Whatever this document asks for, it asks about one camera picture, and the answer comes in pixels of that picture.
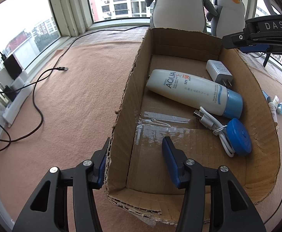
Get small penguin plush toy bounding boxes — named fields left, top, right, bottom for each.
left=206, top=0, right=246, bottom=39

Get black ring light cable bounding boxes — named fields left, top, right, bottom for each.
left=55, top=25, right=153, bottom=58

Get blue round case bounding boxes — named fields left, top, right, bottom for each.
left=226, top=118, right=252, bottom=156

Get large penguin plush toy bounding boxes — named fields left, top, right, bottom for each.
left=144, top=0, right=215, bottom=33

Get white charger adapter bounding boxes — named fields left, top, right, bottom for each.
left=206, top=60, right=234, bottom=89

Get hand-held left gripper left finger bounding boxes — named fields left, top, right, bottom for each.
left=12, top=137, right=111, bottom=232

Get white power strip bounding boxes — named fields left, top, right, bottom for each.
left=2, top=70, right=35, bottom=128

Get black usb cable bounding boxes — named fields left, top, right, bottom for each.
left=0, top=66, right=69, bottom=153

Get white usb cable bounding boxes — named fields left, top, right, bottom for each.
left=194, top=106, right=235, bottom=158

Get white window frame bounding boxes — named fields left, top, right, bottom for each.
left=0, top=0, right=282, bottom=78

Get brown cardboard box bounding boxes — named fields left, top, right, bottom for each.
left=104, top=27, right=281, bottom=225

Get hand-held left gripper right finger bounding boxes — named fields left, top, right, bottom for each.
left=162, top=136, right=267, bottom=232

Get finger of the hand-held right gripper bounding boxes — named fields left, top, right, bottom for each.
left=223, top=30, right=282, bottom=50
left=242, top=44, right=282, bottom=60

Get black plug adapter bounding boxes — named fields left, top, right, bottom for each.
left=3, top=84, right=18, bottom=102

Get checkered cloth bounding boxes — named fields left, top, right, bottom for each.
left=236, top=49, right=282, bottom=90

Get white sunscreen bottle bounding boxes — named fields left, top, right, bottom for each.
left=145, top=69, right=243, bottom=119

